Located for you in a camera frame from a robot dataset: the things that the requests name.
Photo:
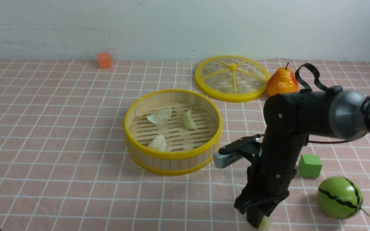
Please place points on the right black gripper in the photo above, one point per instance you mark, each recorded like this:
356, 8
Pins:
264, 190

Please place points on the pale green dumpling front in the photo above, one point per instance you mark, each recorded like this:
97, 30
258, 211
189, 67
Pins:
265, 224

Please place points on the pale green dumpling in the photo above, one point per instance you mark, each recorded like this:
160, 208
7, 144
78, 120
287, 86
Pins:
265, 224
188, 121

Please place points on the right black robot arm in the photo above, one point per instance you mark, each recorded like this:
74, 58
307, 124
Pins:
290, 119

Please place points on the yellow rimmed bamboo steamer tray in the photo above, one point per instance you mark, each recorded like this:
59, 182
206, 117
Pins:
187, 151

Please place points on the yellow rimmed woven steamer lid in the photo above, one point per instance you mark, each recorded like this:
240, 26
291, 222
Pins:
232, 78

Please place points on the green foam cube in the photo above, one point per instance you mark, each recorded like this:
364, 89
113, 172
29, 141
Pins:
310, 166

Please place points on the green toy watermelon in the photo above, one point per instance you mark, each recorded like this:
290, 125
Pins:
340, 198

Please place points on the orange yellow toy pear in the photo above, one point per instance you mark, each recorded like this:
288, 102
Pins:
282, 81

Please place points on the pink checkered tablecloth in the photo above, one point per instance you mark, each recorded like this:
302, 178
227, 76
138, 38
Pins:
64, 165

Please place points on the orange foam cube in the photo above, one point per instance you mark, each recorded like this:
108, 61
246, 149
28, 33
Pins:
104, 60

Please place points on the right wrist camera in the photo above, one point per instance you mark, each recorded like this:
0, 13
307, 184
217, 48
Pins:
246, 147

